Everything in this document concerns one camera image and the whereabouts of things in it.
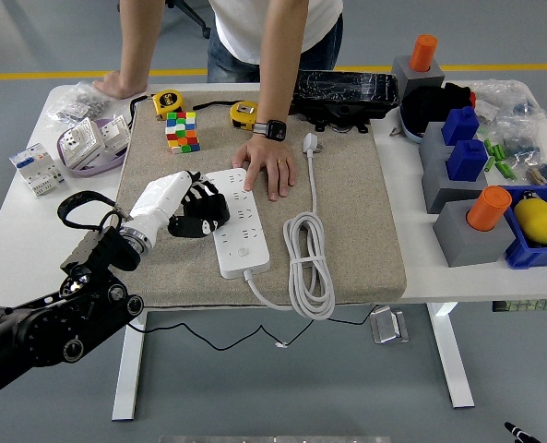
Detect person's left hand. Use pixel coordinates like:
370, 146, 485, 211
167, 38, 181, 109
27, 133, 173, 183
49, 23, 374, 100
231, 136, 298, 202

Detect person's right hand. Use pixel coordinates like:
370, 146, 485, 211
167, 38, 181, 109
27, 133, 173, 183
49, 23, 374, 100
91, 69, 148, 101

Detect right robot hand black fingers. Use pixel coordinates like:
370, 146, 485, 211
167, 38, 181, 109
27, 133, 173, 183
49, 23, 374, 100
503, 420, 540, 443

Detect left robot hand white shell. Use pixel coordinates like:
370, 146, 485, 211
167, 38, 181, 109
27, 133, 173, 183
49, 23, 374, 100
125, 169, 232, 251

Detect black power adapter plug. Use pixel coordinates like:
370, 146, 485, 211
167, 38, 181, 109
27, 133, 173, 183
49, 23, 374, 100
183, 192, 232, 230

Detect white power strip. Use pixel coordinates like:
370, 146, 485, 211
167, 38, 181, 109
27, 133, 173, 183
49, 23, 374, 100
206, 167, 273, 281

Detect black smartwatch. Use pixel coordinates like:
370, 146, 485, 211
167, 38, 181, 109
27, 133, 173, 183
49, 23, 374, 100
253, 119, 287, 141

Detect clear bag of grey screws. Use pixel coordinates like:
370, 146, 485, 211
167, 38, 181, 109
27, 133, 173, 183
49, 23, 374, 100
44, 78, 140, 128

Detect yellow tape measure black label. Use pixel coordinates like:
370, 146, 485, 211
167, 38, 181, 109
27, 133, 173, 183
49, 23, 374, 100
152, 89, 185, 119

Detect yellow tape measure silver clip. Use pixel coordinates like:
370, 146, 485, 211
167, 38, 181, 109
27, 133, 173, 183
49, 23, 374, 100
229, 100, 259, 132

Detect purple tray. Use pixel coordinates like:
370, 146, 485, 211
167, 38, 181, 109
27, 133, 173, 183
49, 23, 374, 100
56, 117, 131, 179

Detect colourful cube stack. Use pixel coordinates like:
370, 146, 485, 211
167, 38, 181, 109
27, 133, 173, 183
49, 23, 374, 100
164, 110, 202, 156

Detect white table leg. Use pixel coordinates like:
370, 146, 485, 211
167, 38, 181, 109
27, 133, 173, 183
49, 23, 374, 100
427, 302, 476, 410
111, 311, 149, 422

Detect grey-brown mat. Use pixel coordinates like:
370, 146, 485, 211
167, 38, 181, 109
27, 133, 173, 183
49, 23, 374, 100
96, 90, 408, 309

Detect black box wrapped in film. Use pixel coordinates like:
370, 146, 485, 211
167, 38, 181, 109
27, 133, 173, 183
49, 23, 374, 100
289, 68, 401, 135

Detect black office chair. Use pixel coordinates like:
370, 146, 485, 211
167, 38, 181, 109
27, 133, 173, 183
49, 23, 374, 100
166, 0, 212, 41

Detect white circuit breaker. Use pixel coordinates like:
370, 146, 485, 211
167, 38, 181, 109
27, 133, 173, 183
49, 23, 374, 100
8, 142, 66, 198

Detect table height control panel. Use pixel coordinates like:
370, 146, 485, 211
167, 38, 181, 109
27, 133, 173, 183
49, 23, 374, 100
492, 299, 547, 313

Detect light blue dish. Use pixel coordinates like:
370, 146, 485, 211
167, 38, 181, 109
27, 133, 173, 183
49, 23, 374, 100
399, 106, 429, 145

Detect person's torso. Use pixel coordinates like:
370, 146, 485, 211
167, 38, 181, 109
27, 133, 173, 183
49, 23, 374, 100
207, 0, 344, 84

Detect grey peg block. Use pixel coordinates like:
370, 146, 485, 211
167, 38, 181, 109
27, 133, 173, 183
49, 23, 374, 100
391, 55, 447, 101
418, 121, 457, 161
433, 198, 518, 269
421, 147, 503, 215

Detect black cloth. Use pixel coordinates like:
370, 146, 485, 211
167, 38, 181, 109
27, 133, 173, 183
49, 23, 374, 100
400, 81, 475, 135

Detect blue plastic bin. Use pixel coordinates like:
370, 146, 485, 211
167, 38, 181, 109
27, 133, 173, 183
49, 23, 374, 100
497, 184, 547, 271

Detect orange cylinder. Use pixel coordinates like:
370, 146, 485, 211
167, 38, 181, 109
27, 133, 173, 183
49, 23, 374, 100
409, 33, 439, 73
467, 186, 513, 232

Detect blue square peg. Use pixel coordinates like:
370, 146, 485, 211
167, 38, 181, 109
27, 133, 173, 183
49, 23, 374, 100
446, 138, 490, 183
441, 106, 481, 147

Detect yellow lemon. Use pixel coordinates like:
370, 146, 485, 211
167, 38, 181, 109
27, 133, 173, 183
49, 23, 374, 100
514, 198, 547, 245

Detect clear plastic bag of parts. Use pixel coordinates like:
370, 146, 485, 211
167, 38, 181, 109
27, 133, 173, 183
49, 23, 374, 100
470, 78, 547, 124

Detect clear bag of blue parts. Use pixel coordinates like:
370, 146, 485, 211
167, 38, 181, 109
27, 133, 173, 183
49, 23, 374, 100
496, 117, 544, 161

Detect white power strip cable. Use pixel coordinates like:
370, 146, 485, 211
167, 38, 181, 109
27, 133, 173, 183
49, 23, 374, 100
244, 132, 337, 320

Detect white wall socket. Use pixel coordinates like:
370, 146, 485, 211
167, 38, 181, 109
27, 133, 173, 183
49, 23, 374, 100
95, 114, 131, 156
58, 117, 106, 167

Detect silver metal bracket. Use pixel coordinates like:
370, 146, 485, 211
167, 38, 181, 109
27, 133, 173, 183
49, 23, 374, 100
368, 306, 410, 345

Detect thin black adapter cord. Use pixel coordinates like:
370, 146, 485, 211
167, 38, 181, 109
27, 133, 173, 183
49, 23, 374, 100
127, 306, 376, 352

